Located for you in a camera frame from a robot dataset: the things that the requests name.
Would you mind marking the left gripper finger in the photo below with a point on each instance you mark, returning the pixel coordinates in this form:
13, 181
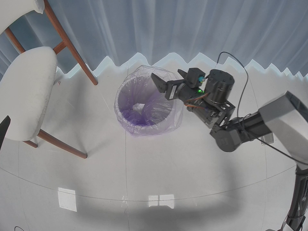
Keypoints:
4, 129

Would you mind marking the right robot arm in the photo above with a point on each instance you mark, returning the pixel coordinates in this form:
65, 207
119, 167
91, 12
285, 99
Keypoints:
276, 114

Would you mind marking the purple plastic bag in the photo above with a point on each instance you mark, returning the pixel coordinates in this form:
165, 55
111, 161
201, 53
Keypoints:
173, 114

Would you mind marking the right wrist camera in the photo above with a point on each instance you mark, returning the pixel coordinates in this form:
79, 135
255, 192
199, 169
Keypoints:
195, 76

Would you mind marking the white padded wooden chair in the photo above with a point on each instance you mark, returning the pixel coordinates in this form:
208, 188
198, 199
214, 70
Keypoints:
28, 80

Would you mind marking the white curtain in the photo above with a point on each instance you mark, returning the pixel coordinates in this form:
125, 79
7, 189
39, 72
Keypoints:
168, 20

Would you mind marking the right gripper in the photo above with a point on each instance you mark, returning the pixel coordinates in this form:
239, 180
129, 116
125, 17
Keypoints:
173, 90

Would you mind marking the white trash bin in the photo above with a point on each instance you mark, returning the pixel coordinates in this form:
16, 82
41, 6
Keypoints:
149, 126

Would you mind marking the white paper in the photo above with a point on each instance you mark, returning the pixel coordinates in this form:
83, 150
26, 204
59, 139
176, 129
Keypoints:
138, 106

